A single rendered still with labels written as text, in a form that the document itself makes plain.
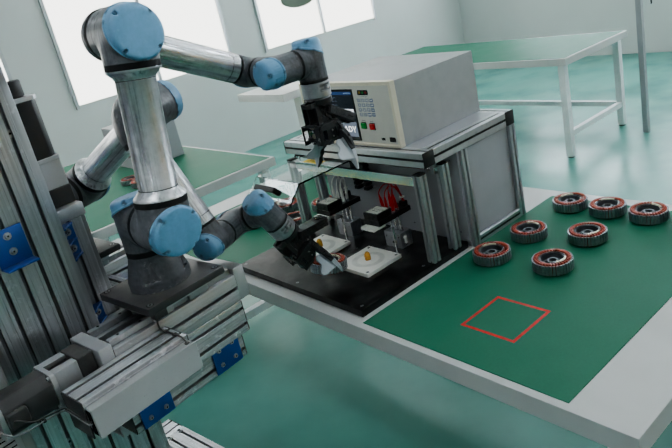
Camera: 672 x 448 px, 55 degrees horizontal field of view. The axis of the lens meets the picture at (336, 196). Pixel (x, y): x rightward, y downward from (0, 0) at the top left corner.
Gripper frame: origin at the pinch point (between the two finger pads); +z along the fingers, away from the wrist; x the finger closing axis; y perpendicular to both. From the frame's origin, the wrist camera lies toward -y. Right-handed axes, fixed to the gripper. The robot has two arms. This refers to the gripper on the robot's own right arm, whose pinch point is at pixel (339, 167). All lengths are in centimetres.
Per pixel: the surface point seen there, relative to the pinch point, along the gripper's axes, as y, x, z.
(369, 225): -19.3, -11.2, 27.1
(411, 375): -54, -37, 115
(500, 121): -58, 17, 6
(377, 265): -12.5, -5.2, 37.0
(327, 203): -23.9, -32.3, 23.1
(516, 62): -322, -110, 41
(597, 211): -65, 43, 37
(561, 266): -27, 47, 37
